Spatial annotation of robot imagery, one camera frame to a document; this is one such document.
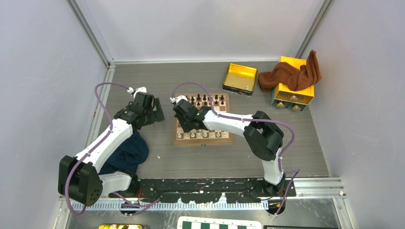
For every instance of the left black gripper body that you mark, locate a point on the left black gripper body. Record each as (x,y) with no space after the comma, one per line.
(153,116)

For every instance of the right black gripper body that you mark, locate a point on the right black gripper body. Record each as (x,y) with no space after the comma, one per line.
(184,123)

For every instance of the wooden chess board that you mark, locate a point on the wooden chess board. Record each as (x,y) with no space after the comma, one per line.
(221,102)

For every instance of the gold metal tin tray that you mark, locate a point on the gold metal tin tray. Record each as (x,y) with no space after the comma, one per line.
(240,79)

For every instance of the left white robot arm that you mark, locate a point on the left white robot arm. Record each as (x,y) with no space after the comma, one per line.
(79,176)

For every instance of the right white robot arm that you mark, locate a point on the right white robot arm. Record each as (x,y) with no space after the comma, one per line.
(263,136)

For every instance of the green checkered calibration board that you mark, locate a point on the green checkered calibration board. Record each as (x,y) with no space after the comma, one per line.
(185,222)

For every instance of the dark blue cloth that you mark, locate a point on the dark blue cloth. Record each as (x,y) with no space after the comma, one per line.
(132,152)

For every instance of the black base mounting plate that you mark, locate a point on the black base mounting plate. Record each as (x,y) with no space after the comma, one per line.
(209,190)

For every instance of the yellow drawer box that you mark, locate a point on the yellow drawer box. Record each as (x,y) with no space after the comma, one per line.
(284,98)

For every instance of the brown cloth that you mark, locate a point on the brown cloth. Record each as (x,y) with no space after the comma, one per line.
(296,79)

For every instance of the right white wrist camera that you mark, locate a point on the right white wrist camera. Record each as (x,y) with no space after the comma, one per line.
(175,100)

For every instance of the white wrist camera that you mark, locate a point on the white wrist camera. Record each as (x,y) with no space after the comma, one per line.
(175,100)
(134,92)

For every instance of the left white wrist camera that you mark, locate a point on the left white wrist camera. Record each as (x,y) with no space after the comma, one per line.
(134,92)

